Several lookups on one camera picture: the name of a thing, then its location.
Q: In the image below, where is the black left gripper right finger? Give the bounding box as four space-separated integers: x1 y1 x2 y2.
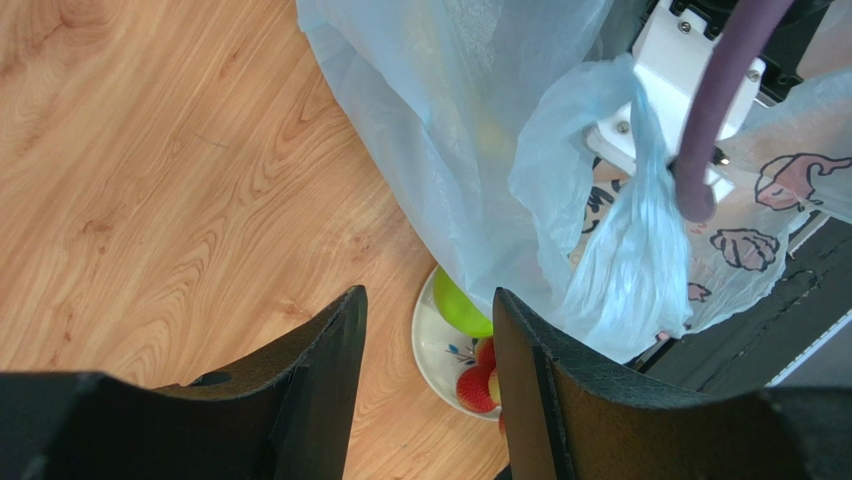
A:
493 288 851 479

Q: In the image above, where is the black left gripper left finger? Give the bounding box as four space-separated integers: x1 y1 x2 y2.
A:
1 285 368 479

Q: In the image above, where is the red fake cherry bunch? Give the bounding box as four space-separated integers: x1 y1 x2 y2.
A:
455 337 502 414

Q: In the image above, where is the cream blue ceramic plate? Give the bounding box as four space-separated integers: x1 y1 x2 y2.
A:
411 268 501 422

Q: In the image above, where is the green fake apple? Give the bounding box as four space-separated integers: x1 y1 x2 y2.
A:
433 266 493 339

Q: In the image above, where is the light blue plastic bag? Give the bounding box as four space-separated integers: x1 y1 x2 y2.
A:
297 1 851 363

